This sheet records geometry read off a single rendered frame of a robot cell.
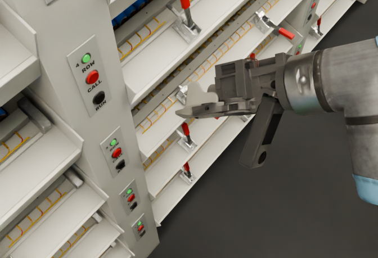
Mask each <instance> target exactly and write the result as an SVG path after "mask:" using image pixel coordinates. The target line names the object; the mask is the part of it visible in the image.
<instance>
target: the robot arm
mask: <svg viewBox="0 0 378 258"><path fill-rule="evenodd" d="M247 59H250V60H247ZM214 79H215V84H211V85H209V87H208V90H207V92H204V91H203V89H202V87H201V86H200V84H199V83H198V82H191V83H190V84H189V85H188V88H187V97H186V104H185V107H184V108H183V109H180V110H177V111H175V114H176V115H178V116H180V117H182V118H184V119H188V118H192V117H194V118H196V119H206V118H213V117H224V116H242V115H253V114H256V116H255V119H254V122H253V124H252V127H251V129H250V133H249V135H248V138H247V140H246V143H245V146H244V149H243V151H242V154H241V157H240V159H239V163H240V164H241V165H243V166H244V167H246V168H248V169H252V168H257V167H260V166H262V165H263V164H264V161H265V159H266V157H267V153H268V151H269V148H270V146H271V143H272V141H273V138H274V136H275V133H276V130H277V128H278V125H279V123H280V120H281V118H282V115H283V112H284V110H286V111H295V113H296V114H298V115H300V116H304V115H313V114H322V113H327V112H338V111H344V116H345V122H346V129H347V133H348V140H349V147H350V154H351V158H352V165H353V172H354V174H352V176H353V178H354V179H355V184H356V187H357V193H358V195H359V196H360V198H361V199H362V200H364V201H366V202H368V203H371V204H374V205H378V36H376V38H373V39H368V40H363V41H360V42H355V43H350V44H345V45H342V46H337V47H332V48H327V49H323V50H318V51H313V52H308V53H303V54H300V55H295V56H293V55H287V54H286V53H285V52H281V53H277V54H275V57H270V58H265V59H262V60H257V59H256V58H252V57H250V58H245V59H239V60H235V61H230V62H226V63H222V64H218V65H215V77H214ZM203 104H205V105H203Z"/></svg>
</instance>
